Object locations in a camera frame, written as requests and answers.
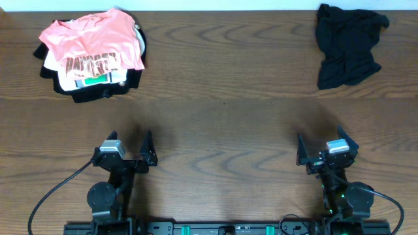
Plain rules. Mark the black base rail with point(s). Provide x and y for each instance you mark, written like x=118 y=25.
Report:
x=169 y=228

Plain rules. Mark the white folded t-shirt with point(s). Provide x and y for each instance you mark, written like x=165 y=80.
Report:
x=117 y=77

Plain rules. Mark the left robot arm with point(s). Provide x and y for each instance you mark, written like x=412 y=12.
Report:
x=109 y=200

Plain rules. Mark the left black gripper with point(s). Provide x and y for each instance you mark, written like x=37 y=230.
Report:
x=148 y=158

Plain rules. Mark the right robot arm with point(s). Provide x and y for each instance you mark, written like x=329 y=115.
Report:
x=348 y=203

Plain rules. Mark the black garment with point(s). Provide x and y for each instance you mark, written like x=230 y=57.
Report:
x=346 y=37

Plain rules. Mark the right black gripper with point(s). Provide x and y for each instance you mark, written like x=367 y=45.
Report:
x=315 y=164

